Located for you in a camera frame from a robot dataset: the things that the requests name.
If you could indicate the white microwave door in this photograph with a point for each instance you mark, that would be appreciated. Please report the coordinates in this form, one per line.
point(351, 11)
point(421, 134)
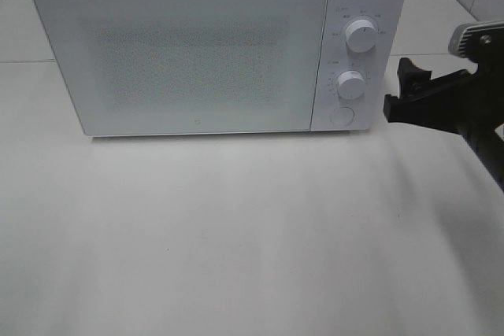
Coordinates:
point(176, 67)

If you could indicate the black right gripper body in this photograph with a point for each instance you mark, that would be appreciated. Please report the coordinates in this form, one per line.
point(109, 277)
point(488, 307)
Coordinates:
point(475, 111)

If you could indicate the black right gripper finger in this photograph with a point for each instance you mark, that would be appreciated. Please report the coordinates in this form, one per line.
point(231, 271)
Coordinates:
point(415, 81)
point(440, 111)

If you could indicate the white microwave knob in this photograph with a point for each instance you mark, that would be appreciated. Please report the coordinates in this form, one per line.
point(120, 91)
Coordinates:
point(350, 85)
point(360, 34)

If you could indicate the round white door button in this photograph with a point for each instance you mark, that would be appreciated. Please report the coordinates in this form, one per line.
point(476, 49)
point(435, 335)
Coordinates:
point(342, 117)

